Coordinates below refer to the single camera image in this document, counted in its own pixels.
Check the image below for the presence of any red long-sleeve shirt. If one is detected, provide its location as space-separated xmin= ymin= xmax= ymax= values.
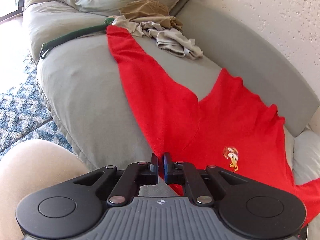
xmin=106 ymin=25 xmax=319 ymax=222

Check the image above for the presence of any green strap with buckle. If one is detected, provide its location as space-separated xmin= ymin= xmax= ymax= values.
xmin=39 ymin=16 xmax=117 ymax=60

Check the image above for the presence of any brown crumpled garment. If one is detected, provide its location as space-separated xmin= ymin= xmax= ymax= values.
xmin=119 ymin=0 xmax=183 ymax=31

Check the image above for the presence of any grey-green sofa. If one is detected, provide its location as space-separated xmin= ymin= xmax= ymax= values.
xmin=22 ymin=0 xmax=320 ymax=198

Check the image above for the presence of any beige crumpled garment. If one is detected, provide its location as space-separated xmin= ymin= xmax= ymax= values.
xmin=112 ymin=16 xmax=203 ymax=60

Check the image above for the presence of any blue patterned rug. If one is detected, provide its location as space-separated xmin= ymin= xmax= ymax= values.
xmin=1 ymin=56 xmax=73 ymax=157

